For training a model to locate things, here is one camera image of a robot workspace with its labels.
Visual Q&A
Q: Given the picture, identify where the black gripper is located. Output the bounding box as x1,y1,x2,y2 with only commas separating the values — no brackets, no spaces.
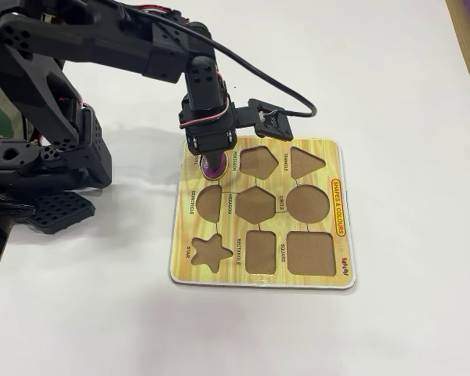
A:
178,93,239,172

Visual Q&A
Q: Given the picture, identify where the purple oval piece yellow pin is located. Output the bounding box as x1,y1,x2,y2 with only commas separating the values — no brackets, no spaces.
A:
198,152,230,182

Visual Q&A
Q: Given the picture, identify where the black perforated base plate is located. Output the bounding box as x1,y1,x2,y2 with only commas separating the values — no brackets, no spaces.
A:
23,190,97,236

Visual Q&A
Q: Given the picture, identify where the wooden shape puzzle board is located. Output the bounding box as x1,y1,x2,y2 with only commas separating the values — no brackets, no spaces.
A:
168,135,357,293

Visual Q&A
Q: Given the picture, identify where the black camera cable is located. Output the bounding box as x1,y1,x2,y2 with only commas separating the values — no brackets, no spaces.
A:
117,7,318,118

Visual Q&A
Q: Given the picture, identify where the glossy black table clamp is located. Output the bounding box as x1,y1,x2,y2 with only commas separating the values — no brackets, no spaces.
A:
0,199,37,224

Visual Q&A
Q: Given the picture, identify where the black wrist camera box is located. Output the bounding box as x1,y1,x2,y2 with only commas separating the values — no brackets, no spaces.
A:
234,97,295,142

